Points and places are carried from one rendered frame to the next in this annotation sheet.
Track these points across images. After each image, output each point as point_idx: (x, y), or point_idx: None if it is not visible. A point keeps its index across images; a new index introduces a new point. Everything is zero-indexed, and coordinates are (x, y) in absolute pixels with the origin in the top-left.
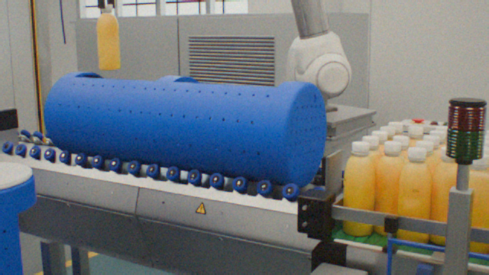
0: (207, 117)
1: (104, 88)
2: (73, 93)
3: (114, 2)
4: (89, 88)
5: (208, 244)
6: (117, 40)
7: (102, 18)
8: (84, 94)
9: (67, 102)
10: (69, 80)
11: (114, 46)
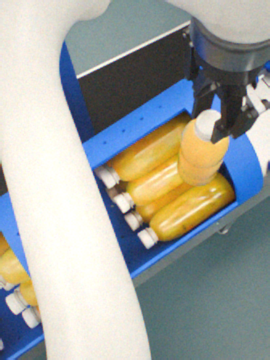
0: None
1: (98, 144)
2: (142, 108)
3: (212, 138)
4: (123, 125)
5: None
6: (185, 164)
7: (192, 120)
8: (123, 121)
9: (143, 104)
10: (178, 100)
11: (180, 160)
